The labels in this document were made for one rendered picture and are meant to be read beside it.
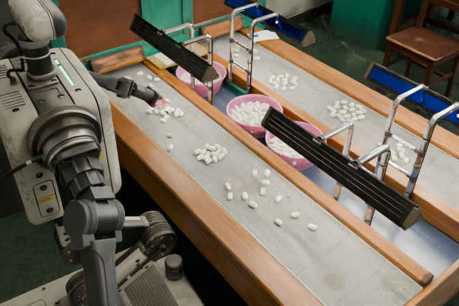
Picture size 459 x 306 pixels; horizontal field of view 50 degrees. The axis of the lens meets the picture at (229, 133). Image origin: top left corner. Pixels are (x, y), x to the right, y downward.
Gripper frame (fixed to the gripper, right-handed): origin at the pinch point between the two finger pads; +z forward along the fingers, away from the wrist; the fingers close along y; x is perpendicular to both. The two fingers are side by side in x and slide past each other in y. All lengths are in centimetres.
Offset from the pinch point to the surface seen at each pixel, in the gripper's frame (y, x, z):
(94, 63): 46.5, 5.4, -11.3
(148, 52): 51, -12, 17
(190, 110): -3.0, -1.9, 14.5
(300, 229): -89, 5, 7
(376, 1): 79, -142, 223
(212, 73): -27.5, -24.4, -10.9
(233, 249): -83, 20, -14
